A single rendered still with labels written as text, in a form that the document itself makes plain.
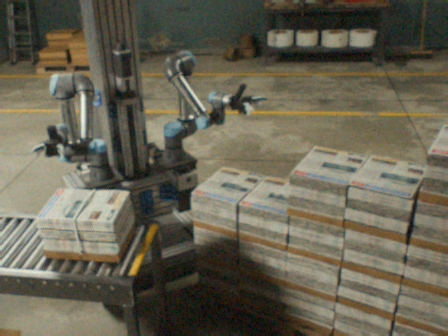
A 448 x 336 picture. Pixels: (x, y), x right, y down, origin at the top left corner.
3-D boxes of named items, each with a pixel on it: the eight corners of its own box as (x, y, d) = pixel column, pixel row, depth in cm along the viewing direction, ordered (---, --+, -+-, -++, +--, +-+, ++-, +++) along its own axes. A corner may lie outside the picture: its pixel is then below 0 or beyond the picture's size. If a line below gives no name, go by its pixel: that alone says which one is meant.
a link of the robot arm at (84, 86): (98, 77, 297) (98, 158, 286) (79, 78, 297) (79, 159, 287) (94, 67, 286) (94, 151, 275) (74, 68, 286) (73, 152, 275)
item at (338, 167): (315, 147, 279) (315, 145, 278) (369, 156, 265) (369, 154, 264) (289, 174, 253) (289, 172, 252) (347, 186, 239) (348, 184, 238)
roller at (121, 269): (147, 231, 274) (146, 223, 272) (121, 287, 235) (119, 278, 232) (137, 230, 275) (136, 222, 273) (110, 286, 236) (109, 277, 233)
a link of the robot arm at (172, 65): (161, 55, 300) (210, 124, 299) (173, 51, 307) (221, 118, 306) (152, 67, 308) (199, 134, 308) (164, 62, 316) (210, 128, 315)
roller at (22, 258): (55, 226, 285) (53, 218, 282) (16, 278, 245) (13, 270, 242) (46, 225, 286) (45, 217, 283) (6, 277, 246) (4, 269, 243)
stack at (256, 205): (225, 273, 361) (223, 165, 320) (400, 330, 303) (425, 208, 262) (196, 306, 334) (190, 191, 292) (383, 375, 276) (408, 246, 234)
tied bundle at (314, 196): (312, 184, 291) (314, 146, 280) (364, 195, 277) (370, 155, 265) (286, 215, 264) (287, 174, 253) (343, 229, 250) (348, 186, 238)
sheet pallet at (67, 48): (120, 60, 909) (116, 27, 881) (105, 73, 840) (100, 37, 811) (56, 61, 933) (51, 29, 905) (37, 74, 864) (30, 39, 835)
